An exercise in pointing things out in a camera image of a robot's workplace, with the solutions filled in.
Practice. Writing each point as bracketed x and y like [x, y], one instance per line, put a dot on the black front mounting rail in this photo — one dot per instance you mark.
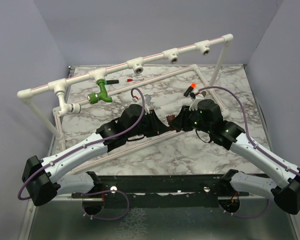
[158, 191]

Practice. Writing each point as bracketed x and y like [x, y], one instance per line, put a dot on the white PVC pipe frame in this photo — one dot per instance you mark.
[136, 64]

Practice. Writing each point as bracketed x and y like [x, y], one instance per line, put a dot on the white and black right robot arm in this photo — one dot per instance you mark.
[283, 182]

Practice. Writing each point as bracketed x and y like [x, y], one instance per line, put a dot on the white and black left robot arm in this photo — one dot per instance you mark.
[44, 178]

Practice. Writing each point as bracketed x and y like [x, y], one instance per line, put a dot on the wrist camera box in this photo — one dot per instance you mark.
[147, 102]
[195, 99]

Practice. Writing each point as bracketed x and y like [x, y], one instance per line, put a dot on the orange and black highlighter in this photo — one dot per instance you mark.
[189, 90]

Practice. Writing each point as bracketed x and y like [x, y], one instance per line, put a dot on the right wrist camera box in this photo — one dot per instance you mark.
[195, 99]

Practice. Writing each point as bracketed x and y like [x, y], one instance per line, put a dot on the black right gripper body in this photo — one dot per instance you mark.
[191, 119]

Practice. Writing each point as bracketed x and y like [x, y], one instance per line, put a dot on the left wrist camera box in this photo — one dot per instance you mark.
[147, 102]

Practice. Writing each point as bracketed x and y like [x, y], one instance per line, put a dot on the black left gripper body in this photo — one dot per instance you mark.
[147, 127]

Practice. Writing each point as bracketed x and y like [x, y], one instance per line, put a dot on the white plastic faucet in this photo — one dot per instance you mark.
[66, 108]

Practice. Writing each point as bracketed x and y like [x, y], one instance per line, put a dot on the brown plastic faucet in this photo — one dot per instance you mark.
[171, 122]

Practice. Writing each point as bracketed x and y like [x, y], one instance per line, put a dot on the green plastic faucet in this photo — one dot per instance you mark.
[102, 95]

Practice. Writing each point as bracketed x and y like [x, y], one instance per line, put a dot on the green and black highlighter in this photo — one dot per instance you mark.
[111, 82]

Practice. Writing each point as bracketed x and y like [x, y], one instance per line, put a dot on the red and white marker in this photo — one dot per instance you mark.
[135, 79]

